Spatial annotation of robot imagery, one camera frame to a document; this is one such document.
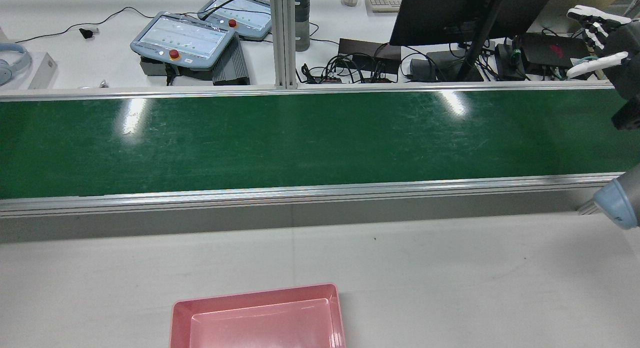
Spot black device with red logo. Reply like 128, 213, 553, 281
517, 32, 592, 69

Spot flat black box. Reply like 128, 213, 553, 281
338, 38, 402, 75

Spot grey ribbed power unit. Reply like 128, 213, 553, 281
212, 36, 251, 85

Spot teal network cable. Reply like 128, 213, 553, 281
567, 57, 596, 82

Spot teach pendant with red button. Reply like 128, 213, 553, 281
130, 11, 236, 70
197, 0, 273, 41

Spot light blue headphones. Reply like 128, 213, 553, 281
0, 42, 32, 86

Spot dark grey bottle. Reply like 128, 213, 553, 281
294, 0, 311, 52

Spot white keyboard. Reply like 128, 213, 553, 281
365, 0, 404, 13

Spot green conveyor belt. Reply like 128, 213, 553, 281
0, 83, 640, 219

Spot small white box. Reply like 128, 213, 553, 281
27, 52, 58, 90

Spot black cable tangle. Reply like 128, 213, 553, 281
299, 52, 401, 84

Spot black computer monitor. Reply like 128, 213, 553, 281
389, 0, 557, 82

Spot black power adapter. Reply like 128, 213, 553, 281
410, 58, 442, 82

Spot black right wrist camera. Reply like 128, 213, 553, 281
611, 99, 640, 131

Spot aluminium profile post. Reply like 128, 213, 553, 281
269, 0, 299, 89

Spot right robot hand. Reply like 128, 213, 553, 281
566, 5, 640, 101

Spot black cable with plug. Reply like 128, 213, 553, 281
15, 7, 156, 44

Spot pink plastic box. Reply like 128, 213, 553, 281
169, 283, 347, 348

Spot black box under pendant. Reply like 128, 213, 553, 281
139, 56, 216, 81

